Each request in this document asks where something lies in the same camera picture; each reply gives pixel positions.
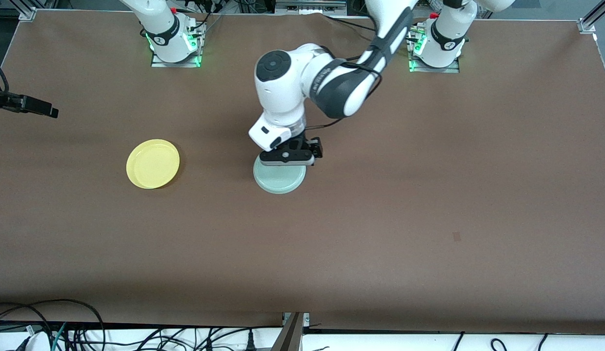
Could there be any long black table cable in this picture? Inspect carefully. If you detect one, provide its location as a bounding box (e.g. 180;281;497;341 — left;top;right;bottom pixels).
323;14;381;34

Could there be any thick black looped cable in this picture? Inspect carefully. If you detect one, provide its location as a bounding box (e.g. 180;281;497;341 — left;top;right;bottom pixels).
0;299;106;351

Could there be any brown table cover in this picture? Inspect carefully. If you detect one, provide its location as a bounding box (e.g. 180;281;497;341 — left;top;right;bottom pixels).
0;10;605;328

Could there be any pale green plate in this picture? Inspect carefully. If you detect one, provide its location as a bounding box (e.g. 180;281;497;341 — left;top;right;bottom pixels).
253;158;307;195

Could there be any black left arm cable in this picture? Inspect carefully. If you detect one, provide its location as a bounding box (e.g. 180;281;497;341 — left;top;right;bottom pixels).
305;46;383;130

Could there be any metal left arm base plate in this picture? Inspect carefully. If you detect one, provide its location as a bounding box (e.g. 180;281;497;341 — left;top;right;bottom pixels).
407;24;462;74

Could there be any yellow plate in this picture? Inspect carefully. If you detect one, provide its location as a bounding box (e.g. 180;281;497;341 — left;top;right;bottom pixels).
126;139;181;190

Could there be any metal rail with sockets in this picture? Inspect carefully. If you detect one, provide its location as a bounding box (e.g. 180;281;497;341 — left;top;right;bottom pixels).
275;0;348;15

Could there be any small metal angle bracket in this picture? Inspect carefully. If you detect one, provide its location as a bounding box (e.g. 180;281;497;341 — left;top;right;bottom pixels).
282;312;311;327

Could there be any aluminium extrusion post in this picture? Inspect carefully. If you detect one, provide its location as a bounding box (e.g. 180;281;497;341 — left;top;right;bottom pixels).
271;312;305;351

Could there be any green cable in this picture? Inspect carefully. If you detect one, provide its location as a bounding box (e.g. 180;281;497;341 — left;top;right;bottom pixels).
51;322;69;351

